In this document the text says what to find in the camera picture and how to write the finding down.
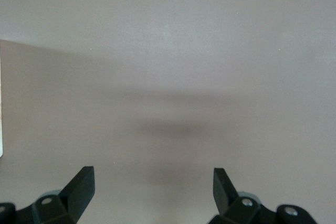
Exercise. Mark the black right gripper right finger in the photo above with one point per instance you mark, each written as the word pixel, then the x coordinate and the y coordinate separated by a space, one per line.
pixel 225 195

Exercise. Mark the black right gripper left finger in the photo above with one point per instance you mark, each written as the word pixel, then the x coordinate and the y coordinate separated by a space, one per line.
pixel 76 197

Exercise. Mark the light wooden drawer cabinet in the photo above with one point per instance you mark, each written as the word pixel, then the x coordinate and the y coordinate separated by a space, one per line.
pixel 1 90

